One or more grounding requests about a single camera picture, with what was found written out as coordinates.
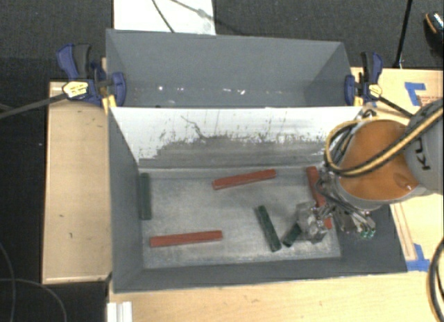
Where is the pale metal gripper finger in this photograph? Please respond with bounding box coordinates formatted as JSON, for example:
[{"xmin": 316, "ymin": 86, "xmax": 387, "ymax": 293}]
[
  {"xmin": 305, "ymin": 218, "xmax": 329, "ymax": 244},
  {"xmin": 296, "ymin": 201, "xmax": 322, "ymax": 226}
]

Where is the dark green flat block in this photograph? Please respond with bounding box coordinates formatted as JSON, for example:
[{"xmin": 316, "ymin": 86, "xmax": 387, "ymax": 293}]
[
  {"xmin": 254, "ymin": 205, "xmax": 282, "ymax": 253},
  {"xmin": 282, "ymin": 222, "xmax": 303, "ymax": 248},
  {"xmin": 139, "ymin": 172, "xmax": 153, "ymax": 221}
]

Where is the pale wood flat board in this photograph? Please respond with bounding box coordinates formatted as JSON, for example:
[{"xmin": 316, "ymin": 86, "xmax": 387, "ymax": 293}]
[{"xmin": 41, "ymin": 78, "xmax": 114, "ymax": 285}]

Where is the grey metal bin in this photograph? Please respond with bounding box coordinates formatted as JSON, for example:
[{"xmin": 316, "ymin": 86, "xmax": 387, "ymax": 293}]
[{"xmin": 105, "ymin": 28, "xmax": 409, "ymax": 294}]

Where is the red-brown flat block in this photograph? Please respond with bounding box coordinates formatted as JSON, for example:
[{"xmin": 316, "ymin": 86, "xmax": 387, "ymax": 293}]
[
  {"xmin": 305, "ymin": 165, "xmax": 334, "ymax": 230},
  {"xmin": 149, "ymin": 230, "xmax": 223, "ymax": 249},
  {"xmin": 212, "ymin": 169, "xmax": 278, "ymax": 191}
]

